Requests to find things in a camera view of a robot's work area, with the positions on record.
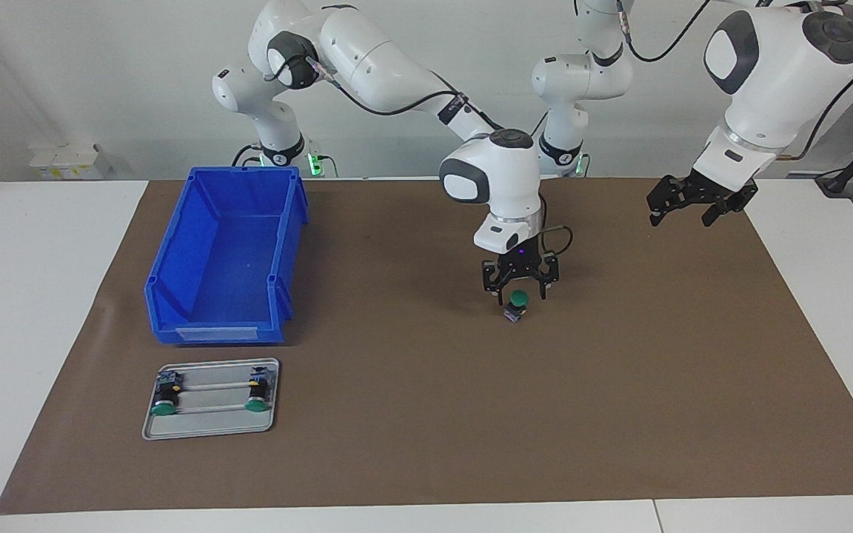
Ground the brown paper table mat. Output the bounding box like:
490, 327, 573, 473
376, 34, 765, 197
0, 176, 853, 515

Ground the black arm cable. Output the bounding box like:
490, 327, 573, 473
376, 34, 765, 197
271, 52, 574, 258
614, 0, 853, 162

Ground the blue plastic storage bin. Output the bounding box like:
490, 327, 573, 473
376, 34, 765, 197
144, 166, 310, 347

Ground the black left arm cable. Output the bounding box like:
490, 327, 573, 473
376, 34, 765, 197
614, 0, 853, 162

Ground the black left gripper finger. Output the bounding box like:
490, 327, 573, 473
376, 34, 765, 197
702, 185, 759, 227
647, 176, 690, 227

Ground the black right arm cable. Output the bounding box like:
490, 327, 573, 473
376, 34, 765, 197
271, 52, 574, 258

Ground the silver metal tray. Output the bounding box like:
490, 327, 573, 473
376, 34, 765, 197
141, 358, 281, 442

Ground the white power strip box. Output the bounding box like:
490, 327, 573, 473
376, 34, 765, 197
29, 143, 113, 180

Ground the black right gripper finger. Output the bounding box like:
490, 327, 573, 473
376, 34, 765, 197
534, 255, 561, 301
482, 259, 509, 304

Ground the green push button switch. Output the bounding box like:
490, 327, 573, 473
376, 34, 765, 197
151, 372, 183, 417
243, 366, 273, 413
503, 290, 531, 324

